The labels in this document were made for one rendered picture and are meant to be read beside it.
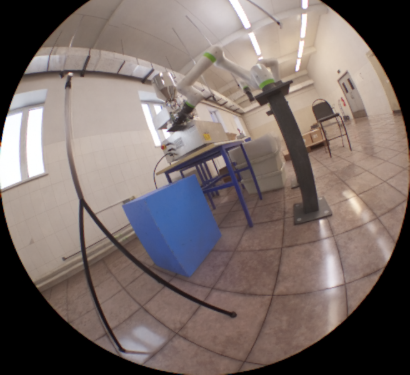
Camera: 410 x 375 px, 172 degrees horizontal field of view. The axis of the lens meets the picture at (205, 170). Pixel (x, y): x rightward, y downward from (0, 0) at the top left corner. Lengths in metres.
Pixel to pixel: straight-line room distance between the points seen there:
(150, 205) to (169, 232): 0.20
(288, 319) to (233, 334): 0.22
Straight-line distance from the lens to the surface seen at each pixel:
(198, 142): 1.14
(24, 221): 2.39
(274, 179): 1.77
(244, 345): 0.66
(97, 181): 2.28
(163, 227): 0.82
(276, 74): 1.79
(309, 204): 1.10
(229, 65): 1.29
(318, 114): 2.78
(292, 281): 0.75
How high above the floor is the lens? 0.64
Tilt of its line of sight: 2 degrees down
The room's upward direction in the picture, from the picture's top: 23 degrees counter-clockwise
